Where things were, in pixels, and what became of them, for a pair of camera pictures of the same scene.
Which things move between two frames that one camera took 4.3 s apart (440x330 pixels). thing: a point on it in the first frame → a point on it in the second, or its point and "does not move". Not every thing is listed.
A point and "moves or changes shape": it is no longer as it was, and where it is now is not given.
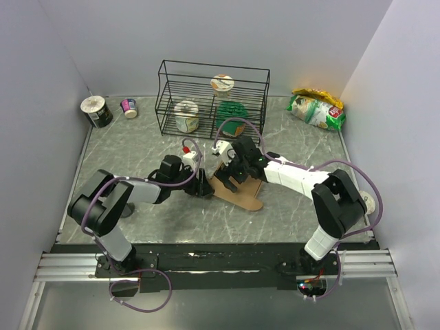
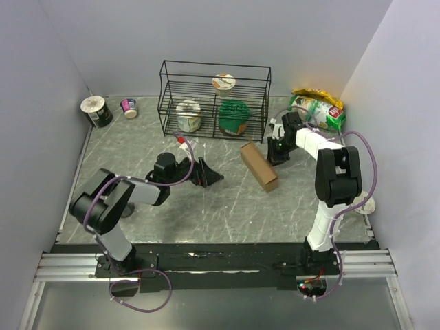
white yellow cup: [186, 115] does not move
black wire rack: [211, 101] does not move
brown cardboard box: [245, 194] moves or changes shape
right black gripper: [223, 172] → [272, 157]
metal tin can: [128, 210] does not move
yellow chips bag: [317, 93] does not move
